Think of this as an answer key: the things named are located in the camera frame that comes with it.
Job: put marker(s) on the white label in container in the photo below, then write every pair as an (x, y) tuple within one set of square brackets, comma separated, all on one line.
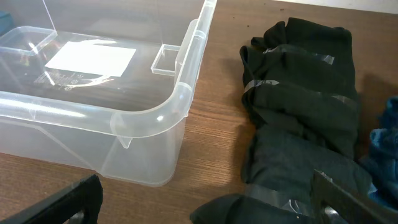
[(91, 58)]

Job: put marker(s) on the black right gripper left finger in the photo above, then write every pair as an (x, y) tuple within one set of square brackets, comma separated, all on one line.
[(79, 202)]

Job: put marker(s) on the dark grey folded garment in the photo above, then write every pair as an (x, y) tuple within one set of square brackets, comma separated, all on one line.
[(278, 170)]

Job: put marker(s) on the black folded garment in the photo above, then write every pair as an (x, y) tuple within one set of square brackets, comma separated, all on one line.
[(300, 77)]

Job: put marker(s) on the clear plastic storage container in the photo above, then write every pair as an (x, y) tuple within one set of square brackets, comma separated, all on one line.
[(128, 128)]

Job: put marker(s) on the dark blue garment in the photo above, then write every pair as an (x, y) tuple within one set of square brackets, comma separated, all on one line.
[(381, 161)]

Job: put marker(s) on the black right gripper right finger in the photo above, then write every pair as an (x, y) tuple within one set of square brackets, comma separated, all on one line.
[(333, 202)]

